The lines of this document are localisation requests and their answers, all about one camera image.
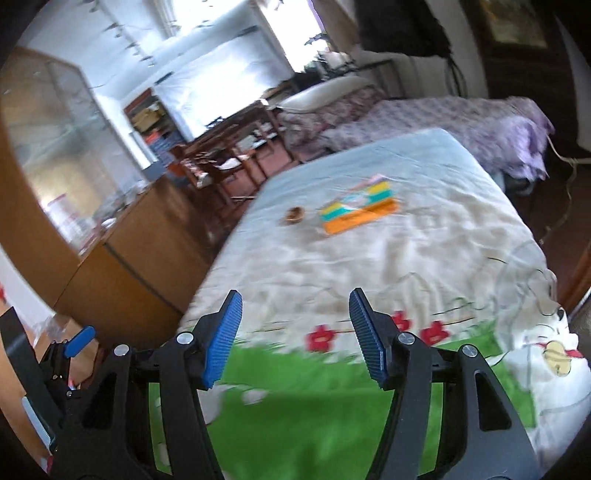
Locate colourful striped box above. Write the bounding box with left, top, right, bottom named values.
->
left=318, top=174, right=402, bottom=236

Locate dark wooden dining table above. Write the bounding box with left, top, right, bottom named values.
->
left=198, top=99, right=282, bottom=153

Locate wooden bookshelf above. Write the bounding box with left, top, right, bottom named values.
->
left=122, top=90, right=178, bottom=167

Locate framed wall picture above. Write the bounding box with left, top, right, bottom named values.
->
left=478, top=0, right=550, bottom=47

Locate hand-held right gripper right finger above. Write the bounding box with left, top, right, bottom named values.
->
left=348, top=287, right=541, bottom=480

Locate black hanging coat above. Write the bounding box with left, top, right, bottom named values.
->
left=355, top=0, right=455, bottom=58

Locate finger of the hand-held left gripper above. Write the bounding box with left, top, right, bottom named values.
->
left=44, top=325, right=98, bottom=384

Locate white cable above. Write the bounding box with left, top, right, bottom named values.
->
left=538, top=134, right=591, bottom=245

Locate white pillow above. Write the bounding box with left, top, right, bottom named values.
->
left=279, top=76, right=375, bottom=112

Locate bright window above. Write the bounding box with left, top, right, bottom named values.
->
left=259, top=0, right=333, bottom=70

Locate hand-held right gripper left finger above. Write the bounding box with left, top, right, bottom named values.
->
left=53, top=290, right=244, bottom=480

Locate printed cartoon blanket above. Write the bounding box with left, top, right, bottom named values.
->
left=178, top=128, right=580, bottom=480

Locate wooden glass-front cabinet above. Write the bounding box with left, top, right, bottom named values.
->
left=0, top=46, right=232, bottom=324

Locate white sheer curtain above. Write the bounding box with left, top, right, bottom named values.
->
left=157, top=41, right=296, bottom=139

